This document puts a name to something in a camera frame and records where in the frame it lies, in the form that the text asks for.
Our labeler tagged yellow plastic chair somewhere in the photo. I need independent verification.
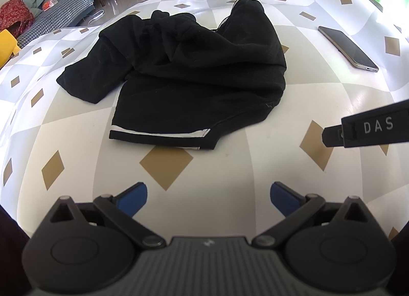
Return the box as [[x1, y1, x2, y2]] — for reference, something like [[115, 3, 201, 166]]
[[0, 29, 20, 69]]

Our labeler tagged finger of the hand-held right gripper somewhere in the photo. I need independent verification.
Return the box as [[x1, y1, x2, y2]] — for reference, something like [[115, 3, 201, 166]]
[[322, 125, 345, 147]]

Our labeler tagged houndstooth sofa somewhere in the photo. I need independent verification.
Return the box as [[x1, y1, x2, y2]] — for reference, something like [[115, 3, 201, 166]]
[[16, 0, 95, 49]]

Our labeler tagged white power strip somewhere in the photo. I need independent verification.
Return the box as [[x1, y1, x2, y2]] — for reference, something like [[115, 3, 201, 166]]
[[84, 10, 105, 25]]

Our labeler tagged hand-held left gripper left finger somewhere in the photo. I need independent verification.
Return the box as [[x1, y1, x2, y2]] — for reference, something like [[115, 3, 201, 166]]
[[49, 182, 167, 249]]

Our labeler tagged diamond-patterned tablecloth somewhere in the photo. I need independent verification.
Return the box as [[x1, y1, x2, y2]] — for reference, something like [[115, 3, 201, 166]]
[[0, 0, 409, 252]]

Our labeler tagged black t-shirt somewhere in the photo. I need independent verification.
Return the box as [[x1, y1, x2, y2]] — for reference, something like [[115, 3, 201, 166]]
[[57, 0, 287, 151]]

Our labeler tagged smartphone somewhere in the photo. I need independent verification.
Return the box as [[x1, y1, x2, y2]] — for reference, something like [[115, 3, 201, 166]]
[[318, 26, 379, 73]]

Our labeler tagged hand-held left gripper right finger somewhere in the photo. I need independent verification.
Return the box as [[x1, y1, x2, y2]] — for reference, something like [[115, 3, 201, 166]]
[[252, 181, 368, 249]]

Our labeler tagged red patterned blanket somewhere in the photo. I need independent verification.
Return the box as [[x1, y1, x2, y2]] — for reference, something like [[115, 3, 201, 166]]
[[0, 0, 35, 37]]

